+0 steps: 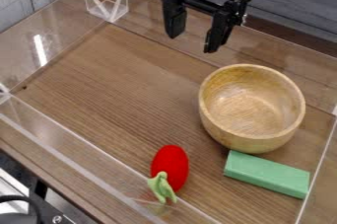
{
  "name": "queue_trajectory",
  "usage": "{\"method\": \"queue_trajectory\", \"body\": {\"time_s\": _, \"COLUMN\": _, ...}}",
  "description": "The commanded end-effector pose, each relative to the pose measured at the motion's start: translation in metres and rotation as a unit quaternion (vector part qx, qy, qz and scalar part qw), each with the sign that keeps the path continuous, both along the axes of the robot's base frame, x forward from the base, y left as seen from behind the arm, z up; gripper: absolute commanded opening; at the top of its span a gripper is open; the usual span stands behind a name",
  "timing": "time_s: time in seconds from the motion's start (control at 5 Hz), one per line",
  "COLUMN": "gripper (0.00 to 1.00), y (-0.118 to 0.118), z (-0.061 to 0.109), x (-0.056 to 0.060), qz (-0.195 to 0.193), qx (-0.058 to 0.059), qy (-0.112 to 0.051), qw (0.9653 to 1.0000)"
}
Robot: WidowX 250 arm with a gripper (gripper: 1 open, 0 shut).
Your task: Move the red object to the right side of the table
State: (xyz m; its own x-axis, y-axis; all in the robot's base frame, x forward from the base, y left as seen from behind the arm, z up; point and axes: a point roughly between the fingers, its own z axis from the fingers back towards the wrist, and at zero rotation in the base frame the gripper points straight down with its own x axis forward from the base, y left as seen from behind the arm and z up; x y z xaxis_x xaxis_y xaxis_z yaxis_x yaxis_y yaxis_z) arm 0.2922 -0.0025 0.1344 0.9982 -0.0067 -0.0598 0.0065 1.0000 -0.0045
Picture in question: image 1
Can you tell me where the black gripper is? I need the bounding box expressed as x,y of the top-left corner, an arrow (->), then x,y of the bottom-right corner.
163,0 -> 252,53

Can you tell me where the red plush strawberry toy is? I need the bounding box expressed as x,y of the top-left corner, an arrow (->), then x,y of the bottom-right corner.
148,145 -> 190,204

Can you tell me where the light wooden bowl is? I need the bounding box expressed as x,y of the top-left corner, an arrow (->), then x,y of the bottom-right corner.
199,64 -> 306,154

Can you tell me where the green foam block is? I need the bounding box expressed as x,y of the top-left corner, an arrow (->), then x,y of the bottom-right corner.
224,150 -> 311,199

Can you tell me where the clear acrylic corner bracket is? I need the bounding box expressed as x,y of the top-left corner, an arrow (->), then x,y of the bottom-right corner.
85,0 -> 130,24

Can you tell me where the clear acrylic front wall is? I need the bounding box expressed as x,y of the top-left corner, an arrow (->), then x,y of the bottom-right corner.
0,83 -> 220,224

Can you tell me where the black cable on floor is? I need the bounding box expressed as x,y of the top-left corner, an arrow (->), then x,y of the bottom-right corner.
0,194 -> 45,224

